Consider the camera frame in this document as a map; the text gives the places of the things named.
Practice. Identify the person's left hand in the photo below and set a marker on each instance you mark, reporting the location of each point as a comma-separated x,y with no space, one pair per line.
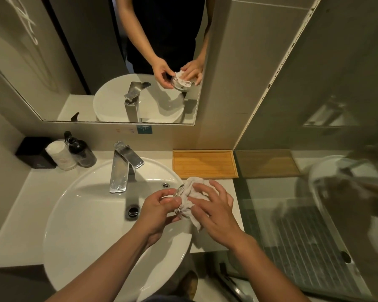
152,216

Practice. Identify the person's right hand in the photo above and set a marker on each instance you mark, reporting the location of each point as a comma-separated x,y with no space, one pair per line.
222,221

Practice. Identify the person's right middle finger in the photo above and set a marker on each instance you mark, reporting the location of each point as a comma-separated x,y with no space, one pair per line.
206,191

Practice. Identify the person's right thumb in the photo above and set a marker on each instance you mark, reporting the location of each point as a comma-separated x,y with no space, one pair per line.
198,220

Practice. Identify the person's right little finger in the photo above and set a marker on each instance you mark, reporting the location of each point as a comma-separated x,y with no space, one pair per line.
229,200

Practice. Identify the person's left thumb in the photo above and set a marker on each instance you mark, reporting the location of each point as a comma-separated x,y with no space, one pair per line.
172,218

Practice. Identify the clear drinking glass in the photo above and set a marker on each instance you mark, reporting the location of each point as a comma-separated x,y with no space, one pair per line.
178,211

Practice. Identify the white cloth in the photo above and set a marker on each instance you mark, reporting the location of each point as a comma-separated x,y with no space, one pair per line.
192,187

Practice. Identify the person's left forearm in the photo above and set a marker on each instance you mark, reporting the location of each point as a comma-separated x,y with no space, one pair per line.
107,270

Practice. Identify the person's right forearm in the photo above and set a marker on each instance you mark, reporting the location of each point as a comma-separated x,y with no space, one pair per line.
264,273

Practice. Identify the wooden tray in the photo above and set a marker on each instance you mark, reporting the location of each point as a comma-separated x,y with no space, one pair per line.
204,163

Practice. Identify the chrome sink drain stopper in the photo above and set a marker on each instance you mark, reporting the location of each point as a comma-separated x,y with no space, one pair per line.
133,211

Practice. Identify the brown shoe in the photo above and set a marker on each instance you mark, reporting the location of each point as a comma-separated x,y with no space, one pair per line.
188,284

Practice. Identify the chrome faucet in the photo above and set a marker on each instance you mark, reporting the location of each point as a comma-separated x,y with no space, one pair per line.
118,172

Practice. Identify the white round sink basin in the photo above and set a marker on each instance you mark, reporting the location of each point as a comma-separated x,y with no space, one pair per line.
91,216

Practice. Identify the grey shower floor grate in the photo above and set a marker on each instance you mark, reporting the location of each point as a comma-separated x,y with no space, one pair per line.
302,248

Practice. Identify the dark pump soap bottle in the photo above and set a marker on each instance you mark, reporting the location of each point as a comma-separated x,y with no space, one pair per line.
82,154

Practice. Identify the white paper-wrapped cup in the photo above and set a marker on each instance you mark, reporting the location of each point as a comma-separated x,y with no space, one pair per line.
61,155

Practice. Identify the glass shower partition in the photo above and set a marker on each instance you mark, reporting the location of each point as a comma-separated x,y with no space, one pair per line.
334,91

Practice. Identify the black tissue box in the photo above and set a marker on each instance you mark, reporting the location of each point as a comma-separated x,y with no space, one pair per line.
33,152

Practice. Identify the metal shower door rail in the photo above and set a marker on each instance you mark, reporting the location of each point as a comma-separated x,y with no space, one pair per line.
231,286

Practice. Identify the blue wall sticker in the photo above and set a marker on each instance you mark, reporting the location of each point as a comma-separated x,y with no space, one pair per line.
144,129

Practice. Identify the wall mirror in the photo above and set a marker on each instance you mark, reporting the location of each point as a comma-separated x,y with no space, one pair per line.
82,53

